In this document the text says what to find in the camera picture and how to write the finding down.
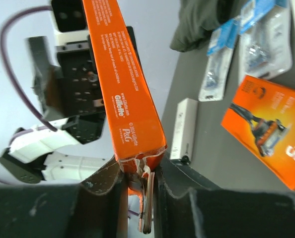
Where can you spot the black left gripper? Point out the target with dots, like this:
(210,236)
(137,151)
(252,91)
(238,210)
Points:
(72,87)

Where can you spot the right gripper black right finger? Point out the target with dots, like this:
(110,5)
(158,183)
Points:
(188,205)

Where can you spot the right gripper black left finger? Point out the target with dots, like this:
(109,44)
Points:
(94,208)

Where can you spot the orange Gillette Fusion5 box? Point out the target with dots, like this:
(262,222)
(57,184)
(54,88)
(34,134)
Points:
(261,117)

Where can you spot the blue razor blister pack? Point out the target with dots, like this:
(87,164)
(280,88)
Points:
(264,43)
(219,53)

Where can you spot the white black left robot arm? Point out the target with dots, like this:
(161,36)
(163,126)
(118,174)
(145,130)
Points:
(33,155)

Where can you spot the slim white H' box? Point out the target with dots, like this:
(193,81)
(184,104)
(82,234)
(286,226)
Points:
(184,131)

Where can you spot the olive green cloth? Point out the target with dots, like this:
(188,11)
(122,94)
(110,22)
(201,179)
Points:
(198,19)

